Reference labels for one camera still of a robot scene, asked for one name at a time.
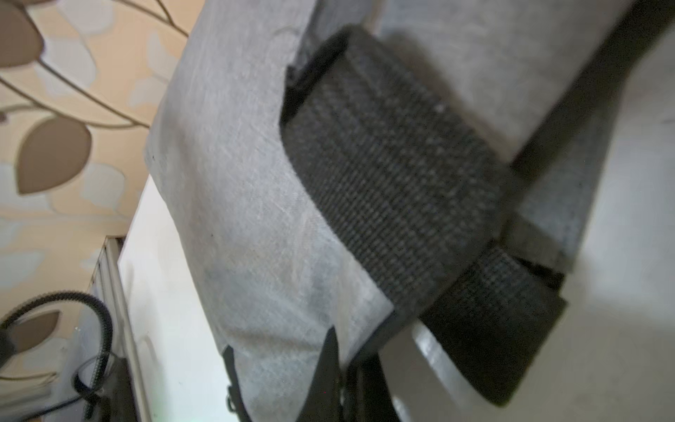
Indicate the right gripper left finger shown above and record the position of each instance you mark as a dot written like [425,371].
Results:
[323,402]

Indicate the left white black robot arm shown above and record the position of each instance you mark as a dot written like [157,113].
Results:
[85,368]

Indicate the aluminium frame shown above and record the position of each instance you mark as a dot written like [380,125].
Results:
[106,285]

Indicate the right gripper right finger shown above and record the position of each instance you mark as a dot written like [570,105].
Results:
[368,398]

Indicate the grey laptop bag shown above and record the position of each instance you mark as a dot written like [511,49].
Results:
[366,165]

